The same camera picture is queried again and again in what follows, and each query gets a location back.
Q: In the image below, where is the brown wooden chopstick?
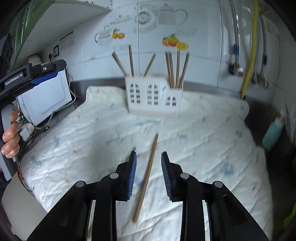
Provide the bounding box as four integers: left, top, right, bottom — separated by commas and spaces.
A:
175, 50, 180, 88
112, 51, 127, 76
144, 53, 156, 77
179, 52, 190, 89
165, 51, 172, 88
132, 133, 159, 223
128, 45, 134, 77
168, 51, 175, 88

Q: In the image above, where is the person's left hand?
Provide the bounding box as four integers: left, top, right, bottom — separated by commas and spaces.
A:
1, 110, 20, 159

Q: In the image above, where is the white microwave oven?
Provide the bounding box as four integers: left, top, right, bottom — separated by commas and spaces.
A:
17, 70, 72, 126

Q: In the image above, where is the quilted white patterned mat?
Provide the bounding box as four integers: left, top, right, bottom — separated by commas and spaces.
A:
21, 87, 273, 240

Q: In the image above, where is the white instruction sticker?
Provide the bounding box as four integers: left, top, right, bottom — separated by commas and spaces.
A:
59, 31, 74, 51

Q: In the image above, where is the cream house-shaped utensil holder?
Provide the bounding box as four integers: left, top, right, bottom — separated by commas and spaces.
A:
125, 76, 183, 116

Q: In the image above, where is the teal soap pump bottle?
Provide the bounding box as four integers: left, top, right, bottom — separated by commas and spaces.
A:
262, 110, 287, 151

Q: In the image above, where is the red-capped water valve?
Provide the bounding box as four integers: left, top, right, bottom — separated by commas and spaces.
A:
228, 64, 244, 77

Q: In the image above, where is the chrome angle valve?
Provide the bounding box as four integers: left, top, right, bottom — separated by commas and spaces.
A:
251, 73, 269, 89

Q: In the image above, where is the white plastic spatula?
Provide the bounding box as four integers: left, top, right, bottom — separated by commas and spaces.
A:
286, 108, 296, 143

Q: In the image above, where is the black wall socket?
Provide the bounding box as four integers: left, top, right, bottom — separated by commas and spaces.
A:
53, 45, 59, 57

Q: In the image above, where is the white microwave power cable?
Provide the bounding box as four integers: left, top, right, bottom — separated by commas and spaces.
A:
34, 71, 77, 130

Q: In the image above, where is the black cable bundle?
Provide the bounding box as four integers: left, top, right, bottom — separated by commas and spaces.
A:
14, 124, 52, 195

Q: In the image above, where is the green wall cabinet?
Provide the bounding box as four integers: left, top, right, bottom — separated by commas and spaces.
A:
4, 1, 55, 71

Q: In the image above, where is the yellow gas hose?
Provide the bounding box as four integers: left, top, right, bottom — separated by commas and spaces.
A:
240, 0, 258, 100

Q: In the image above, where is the braided steel hose right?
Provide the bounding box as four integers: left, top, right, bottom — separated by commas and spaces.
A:
257, 11, 269, 79

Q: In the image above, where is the braided steel hose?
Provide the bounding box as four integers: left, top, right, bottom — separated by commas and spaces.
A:
257, 11, 269, 79
227, 0, 240, 68

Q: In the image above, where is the braided steel hose left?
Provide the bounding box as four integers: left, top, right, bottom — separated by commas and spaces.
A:
227, 0, 240, 68

